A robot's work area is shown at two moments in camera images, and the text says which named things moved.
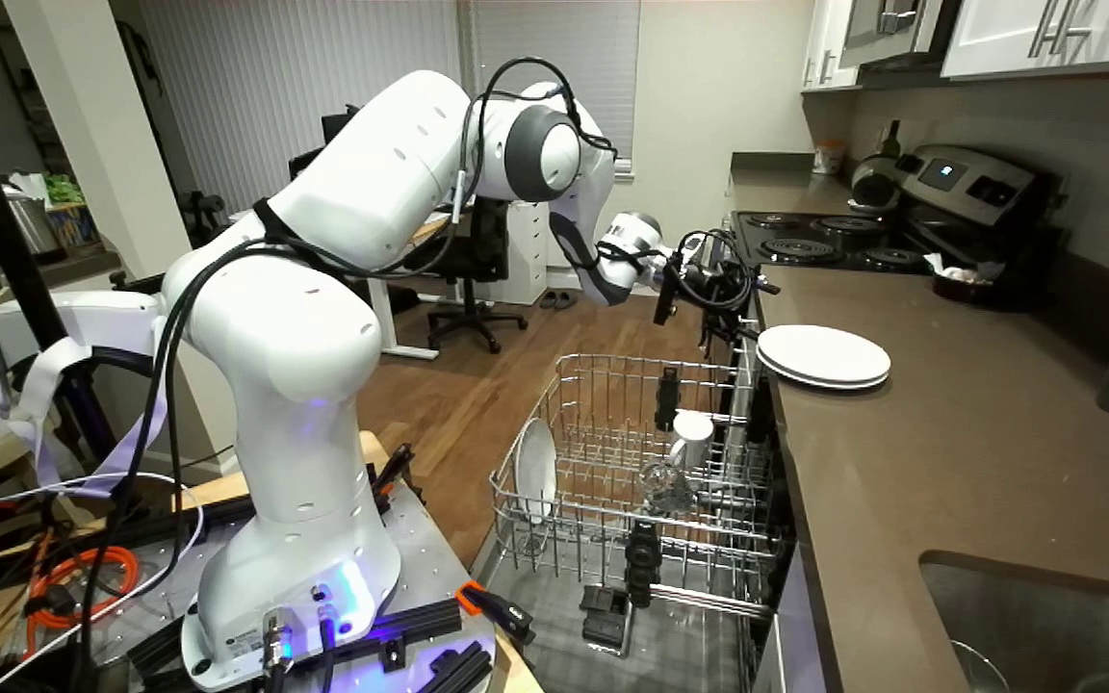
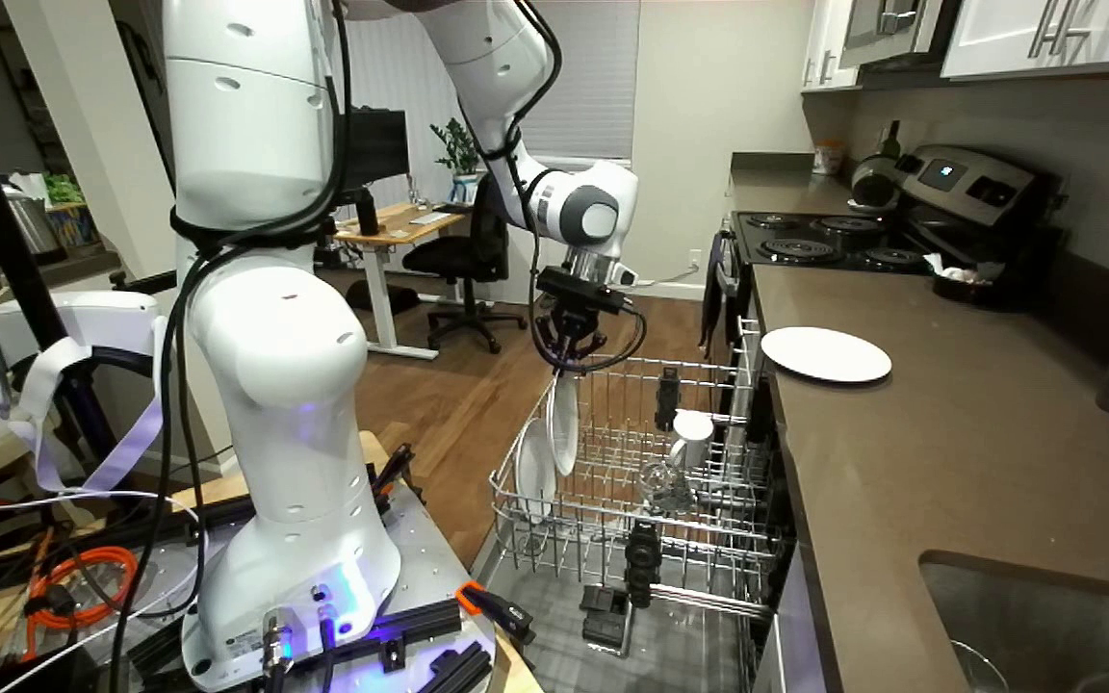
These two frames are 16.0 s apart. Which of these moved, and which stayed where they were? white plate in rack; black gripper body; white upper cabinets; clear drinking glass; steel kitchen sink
Moved: black gripper body
Stayed: steel kitchen sink; clear drinking glass; white plate in rack; white upper cabinets
